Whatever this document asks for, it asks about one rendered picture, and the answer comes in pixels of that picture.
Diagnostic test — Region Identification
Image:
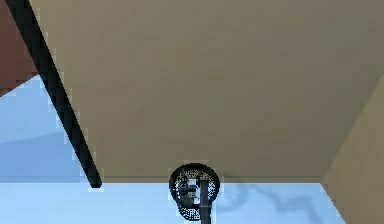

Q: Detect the black long bar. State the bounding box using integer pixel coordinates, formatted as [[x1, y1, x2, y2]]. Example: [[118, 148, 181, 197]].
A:
[[4, 0, 103, 190]]

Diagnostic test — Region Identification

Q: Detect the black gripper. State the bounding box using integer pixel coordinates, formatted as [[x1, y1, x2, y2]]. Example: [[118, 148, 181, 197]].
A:
[[176, 180, 190, 200]]

